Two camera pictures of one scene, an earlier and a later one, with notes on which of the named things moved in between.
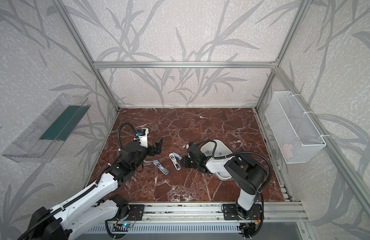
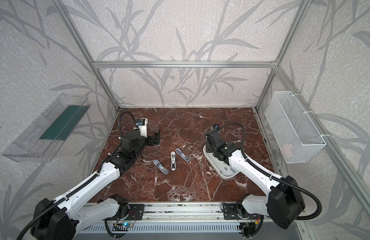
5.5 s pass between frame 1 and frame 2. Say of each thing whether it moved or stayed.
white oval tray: stayed
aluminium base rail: stayed
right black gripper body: moved
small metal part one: stayed
